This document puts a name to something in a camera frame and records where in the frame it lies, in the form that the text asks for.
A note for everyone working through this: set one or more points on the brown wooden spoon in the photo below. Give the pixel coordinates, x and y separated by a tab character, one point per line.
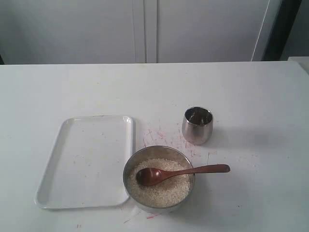
153	176

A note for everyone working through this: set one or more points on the small steel cup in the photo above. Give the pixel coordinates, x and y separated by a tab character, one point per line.
197	126

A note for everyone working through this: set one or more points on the steel bowl of rice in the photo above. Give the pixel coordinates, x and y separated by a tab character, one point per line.
166	196

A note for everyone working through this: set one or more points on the white rectangular plastic tray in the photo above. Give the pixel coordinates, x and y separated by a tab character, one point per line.
85	168

